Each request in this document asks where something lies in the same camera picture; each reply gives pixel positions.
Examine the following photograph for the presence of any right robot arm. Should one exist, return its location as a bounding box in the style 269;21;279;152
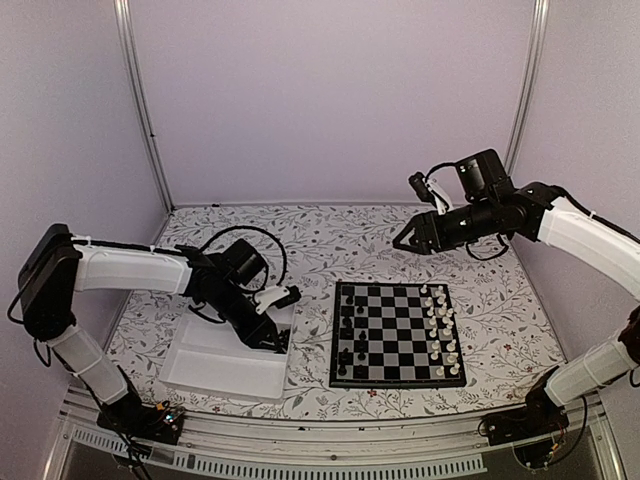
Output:
393;149;639;436

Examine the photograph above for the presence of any black and silver chessboard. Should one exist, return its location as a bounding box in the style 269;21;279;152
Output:
329;281;467;389

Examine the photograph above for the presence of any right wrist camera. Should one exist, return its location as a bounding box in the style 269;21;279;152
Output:
408;172;453;215

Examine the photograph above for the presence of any pile of black chess pieces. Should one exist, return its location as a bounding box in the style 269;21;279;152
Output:
276;329;291;354

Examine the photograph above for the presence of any aluminium front rail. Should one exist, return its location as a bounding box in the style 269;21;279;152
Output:
43;388;627;479

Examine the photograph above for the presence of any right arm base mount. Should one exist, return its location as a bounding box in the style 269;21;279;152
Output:
477;406;569;470

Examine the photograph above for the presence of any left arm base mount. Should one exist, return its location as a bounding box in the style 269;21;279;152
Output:
97;400;184;445

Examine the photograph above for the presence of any aluminium frame post right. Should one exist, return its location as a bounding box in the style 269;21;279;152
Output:
502;0;551;166

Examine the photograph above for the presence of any white plastic tray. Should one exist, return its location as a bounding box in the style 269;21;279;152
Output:
159;309;288;402

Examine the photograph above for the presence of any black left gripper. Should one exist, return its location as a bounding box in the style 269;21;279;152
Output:
212;281;283;353

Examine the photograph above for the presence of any aluminium frame post left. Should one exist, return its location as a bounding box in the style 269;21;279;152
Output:
113;0;175;213

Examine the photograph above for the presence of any aluminium frame post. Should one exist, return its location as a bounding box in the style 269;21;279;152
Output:
113;0;175;213
502;0;551;166

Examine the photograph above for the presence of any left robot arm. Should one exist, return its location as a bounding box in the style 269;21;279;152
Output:
13;223;286;434

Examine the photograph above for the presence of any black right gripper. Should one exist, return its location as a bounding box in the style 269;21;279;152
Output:
393;197;498;255

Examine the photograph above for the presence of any floral patterned table mat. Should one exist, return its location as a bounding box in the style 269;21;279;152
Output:
108;205;564;421

